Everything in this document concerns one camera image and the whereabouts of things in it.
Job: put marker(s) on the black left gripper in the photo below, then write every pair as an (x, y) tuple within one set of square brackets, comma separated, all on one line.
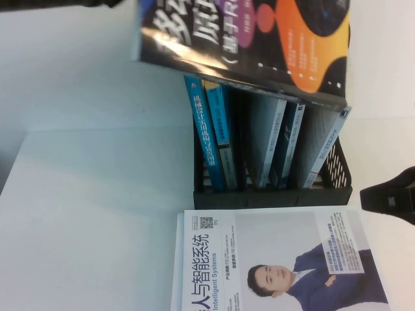
[(107, 2)]

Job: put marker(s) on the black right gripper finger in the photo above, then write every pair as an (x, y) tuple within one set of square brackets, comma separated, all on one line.
[(398, 209), (395, 184)]

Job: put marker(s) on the dark mobile robot ROS book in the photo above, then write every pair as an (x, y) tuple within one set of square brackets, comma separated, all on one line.
[(243, 42)]

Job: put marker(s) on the black plastic book stand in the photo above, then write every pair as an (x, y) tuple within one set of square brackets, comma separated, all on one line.
[(319, 197)]

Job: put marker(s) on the grey cover light blue spine book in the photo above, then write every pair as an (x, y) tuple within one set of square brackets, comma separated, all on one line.
[(319, 139)]

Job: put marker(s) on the white spine automotive book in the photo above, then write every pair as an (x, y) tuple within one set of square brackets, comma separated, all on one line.
[(290, 145)]

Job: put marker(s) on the grey book orange white spine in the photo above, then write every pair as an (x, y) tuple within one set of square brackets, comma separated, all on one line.
[(262, 139)]

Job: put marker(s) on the blue hardcover mechanical design book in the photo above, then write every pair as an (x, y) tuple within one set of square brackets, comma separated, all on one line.
[(202, 123)]

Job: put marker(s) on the white intelligent systems magazine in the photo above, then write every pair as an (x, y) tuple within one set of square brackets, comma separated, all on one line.
[(275, 246)]

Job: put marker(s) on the blue paperback yellowed pages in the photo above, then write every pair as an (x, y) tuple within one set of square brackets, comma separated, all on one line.
[(222, 123)]

